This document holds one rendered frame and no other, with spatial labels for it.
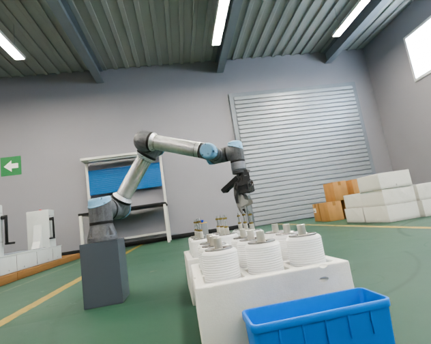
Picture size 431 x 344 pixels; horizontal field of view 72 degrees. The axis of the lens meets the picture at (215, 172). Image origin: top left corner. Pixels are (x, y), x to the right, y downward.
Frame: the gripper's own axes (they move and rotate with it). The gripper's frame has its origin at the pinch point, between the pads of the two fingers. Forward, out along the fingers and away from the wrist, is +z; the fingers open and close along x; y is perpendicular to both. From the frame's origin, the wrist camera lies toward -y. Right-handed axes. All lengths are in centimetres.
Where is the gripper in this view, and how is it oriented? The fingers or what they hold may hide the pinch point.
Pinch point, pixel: (241, 210)
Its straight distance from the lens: 149.2
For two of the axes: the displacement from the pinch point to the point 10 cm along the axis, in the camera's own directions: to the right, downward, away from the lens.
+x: 5.1, 0.5, 8.6
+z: 1.5, 9.8, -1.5
